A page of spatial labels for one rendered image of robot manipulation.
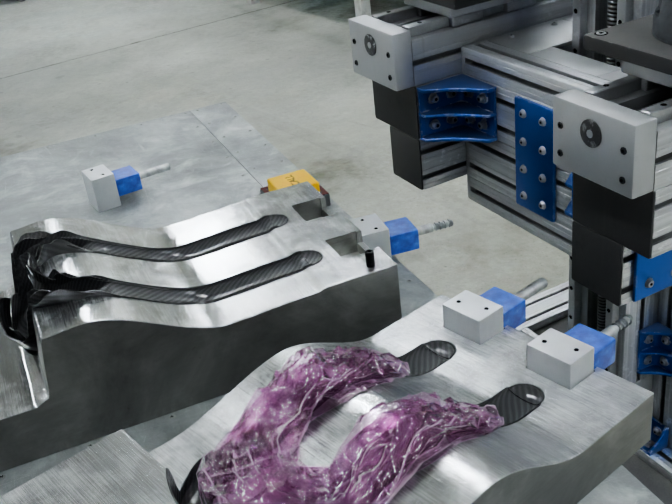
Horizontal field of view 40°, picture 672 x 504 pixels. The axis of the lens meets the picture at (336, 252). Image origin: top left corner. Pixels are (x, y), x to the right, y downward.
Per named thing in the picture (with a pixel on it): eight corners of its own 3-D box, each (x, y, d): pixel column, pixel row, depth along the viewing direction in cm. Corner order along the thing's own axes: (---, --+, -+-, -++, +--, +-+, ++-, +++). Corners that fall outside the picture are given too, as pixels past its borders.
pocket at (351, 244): (363, 256, 110) (360, 229, 109) (383, 276, 106) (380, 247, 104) (328, 268, 109) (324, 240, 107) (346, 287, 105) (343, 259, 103)
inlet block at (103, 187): (166, 176, 151) (159, 146, 148) (178, 186, 147) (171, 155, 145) (89, 202, 146) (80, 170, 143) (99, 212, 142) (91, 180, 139)
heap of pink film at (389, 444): (385, 351, 92) (378, 284, 89) (527, 430, 80) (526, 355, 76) (162, 488, 79) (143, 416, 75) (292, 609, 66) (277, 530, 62)
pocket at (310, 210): (327, 222, 119) (324, 196, 118) (344, 238, 115) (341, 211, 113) (294, 231, 118) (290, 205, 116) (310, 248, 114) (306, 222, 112)
